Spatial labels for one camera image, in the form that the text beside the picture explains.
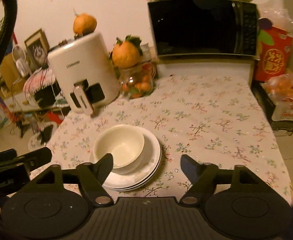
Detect white plate with swirls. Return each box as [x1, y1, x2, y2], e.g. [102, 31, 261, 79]
[103, 126, 162, 191]

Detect cream bowl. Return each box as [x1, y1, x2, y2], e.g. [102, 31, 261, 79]
[90, 125, 145, 173]

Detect white bowl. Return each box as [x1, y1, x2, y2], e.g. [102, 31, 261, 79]
[112, 155, 143, 174]

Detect floral tablecloth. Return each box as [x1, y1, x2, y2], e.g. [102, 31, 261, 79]
[29, 74, 293, 205]

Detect dark cardboard box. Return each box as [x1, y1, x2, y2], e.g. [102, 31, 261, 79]
[251, 81, 293, 136]

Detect glass jar of oranges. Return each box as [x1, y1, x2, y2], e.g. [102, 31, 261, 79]
[119, 64, 153, 99]

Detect white air fryer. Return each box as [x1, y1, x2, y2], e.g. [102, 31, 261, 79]
[48, 31, 120, 115]

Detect plastic bag of kumquats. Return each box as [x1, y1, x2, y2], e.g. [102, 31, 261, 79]
[263, 73, 293, 122]

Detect framed picture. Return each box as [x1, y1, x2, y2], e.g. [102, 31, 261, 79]
[24, 29, 50, 68]

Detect large pomelo with leaves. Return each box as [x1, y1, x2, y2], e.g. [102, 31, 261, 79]
[110, 35, 143, 69]

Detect stacked white cups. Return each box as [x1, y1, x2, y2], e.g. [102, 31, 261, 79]
[140, 43, 152, 63]

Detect red gift box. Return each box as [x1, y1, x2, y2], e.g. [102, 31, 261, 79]
[253, 18, 293, 82]

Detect black microwave oven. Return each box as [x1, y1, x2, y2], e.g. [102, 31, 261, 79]
[148, 0, 259, 57]

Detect orange on air fryer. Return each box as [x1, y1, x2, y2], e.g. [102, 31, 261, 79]
[73, 13, 97, 35]

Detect clear plastic bag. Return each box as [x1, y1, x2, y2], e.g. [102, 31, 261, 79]
[258, 0, 293, 33]

